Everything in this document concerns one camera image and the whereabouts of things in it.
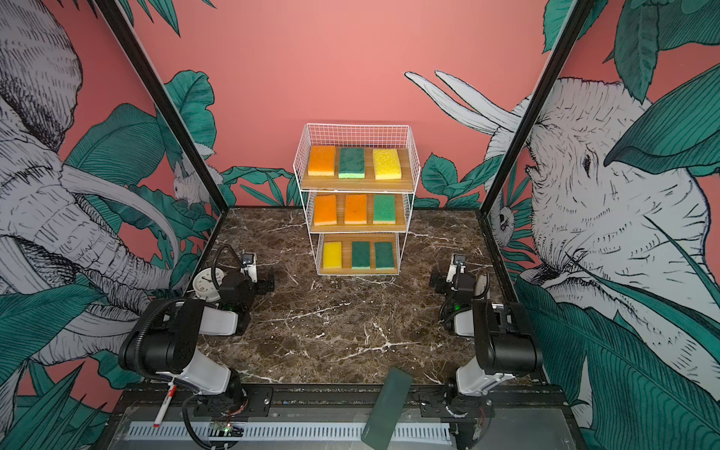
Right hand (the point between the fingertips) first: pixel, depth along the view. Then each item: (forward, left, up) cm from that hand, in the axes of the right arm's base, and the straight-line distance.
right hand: (447, 262), depth 94 cm
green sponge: (+7, +22, +19) cm, 30 cm away
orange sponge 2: (+6, +31, +19) cm, 37 cm away
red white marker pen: (-38, +80, -5) cm, 89 cm away
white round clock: (-8, +83, -3) cm, 83 cm away
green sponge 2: (+6, +30, -5) cm, 31 cm away
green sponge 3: (+7, +22, -6) cm, 24 cm away
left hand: (-1, +65, +1) cm, 65 cm away
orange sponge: (+7, +40, +18) cm, 45 cm away
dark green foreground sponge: (-42, +22, -7) cm, 48 cm away
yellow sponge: (+7, +41, -5) cm, 42 cm away
